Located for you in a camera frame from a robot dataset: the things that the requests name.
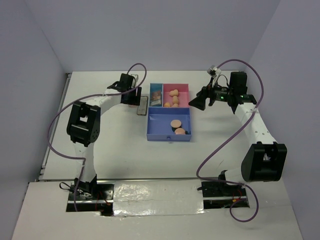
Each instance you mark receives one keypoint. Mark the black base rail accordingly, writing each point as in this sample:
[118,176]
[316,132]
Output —
[215,196]

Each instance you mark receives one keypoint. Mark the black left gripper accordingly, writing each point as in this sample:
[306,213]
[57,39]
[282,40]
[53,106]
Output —
[135,100]

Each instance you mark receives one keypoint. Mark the silver tape covered panel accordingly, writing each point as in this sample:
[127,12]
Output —
[157,198]

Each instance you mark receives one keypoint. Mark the three-colour compartment organizer tray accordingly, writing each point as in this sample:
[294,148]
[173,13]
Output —
[160,117]

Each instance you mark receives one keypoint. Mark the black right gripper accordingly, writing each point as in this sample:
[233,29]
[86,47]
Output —
[207,92]

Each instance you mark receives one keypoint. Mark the tan gourd-shaped makeup sponge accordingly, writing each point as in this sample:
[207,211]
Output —
[175,100]

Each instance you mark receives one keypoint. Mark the aluminium table edge rail left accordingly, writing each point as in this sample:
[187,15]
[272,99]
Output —
[52,130]

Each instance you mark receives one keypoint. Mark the patterned eyeshadow palette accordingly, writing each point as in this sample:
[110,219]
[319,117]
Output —
[156,94]

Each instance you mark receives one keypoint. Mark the orange square blush palette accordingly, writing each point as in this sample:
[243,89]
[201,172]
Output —
[156,102]

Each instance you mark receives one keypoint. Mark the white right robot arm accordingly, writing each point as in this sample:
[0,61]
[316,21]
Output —
[265,158]

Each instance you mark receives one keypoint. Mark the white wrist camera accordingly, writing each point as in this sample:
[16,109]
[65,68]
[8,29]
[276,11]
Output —
[214,73]
[136,77]

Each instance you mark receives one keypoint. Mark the pink round powder puff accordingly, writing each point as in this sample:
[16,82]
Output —
[175,123]

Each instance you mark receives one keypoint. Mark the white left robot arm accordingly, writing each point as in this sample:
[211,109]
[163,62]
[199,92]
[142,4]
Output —
[84,126]

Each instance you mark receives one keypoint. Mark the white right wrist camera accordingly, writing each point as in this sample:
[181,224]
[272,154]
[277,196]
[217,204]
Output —
[214,73]

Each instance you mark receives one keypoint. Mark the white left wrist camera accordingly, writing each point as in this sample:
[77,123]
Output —
[136,77]

